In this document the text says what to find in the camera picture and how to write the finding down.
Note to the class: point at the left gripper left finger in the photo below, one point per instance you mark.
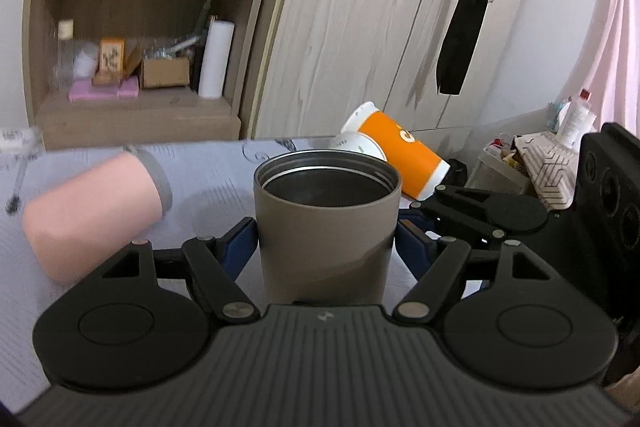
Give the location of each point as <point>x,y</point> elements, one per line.
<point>213,267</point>

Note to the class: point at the taupe steel tumbler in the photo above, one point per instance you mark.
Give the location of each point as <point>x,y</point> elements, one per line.
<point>326,221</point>

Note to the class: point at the orange floral small box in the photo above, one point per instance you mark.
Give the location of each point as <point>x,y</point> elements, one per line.
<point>112,54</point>

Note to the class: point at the white plastic packets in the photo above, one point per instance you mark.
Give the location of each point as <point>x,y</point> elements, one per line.
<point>19,141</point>

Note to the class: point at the pink hanging curtain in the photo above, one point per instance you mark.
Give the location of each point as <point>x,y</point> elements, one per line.
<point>610,69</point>

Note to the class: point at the clear bottle beige cap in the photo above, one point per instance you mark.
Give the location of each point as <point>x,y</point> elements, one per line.
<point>63,71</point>

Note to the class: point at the white paper towel roll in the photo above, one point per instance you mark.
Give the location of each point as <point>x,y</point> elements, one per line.
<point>215,59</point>

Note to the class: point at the geometric patterned cloth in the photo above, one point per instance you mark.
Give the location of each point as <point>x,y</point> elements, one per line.
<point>551,166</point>

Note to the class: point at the orange paper coffee cup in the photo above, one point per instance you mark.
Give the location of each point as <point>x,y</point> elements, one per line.
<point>420,167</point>

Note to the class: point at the small cardboard box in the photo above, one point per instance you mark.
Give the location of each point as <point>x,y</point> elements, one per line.
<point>161,73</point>

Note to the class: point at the pink flat box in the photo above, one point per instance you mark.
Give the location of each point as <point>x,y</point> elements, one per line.
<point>83,90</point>

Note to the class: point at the wooden open shelf unit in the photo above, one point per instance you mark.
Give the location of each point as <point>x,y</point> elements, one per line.
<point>155,116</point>

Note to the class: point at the black ribbon bow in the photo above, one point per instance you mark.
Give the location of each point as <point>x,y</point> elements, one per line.
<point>459,44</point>

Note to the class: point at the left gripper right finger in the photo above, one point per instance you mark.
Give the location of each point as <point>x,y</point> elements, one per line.
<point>437,265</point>

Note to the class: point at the white bottle red cap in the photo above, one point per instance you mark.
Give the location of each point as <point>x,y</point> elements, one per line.
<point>578,110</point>

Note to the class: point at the wooden wardrobe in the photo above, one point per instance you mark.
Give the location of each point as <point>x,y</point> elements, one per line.
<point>315,61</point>

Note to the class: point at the pink tumbler grey lid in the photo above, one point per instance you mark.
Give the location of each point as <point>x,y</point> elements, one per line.
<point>75,227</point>

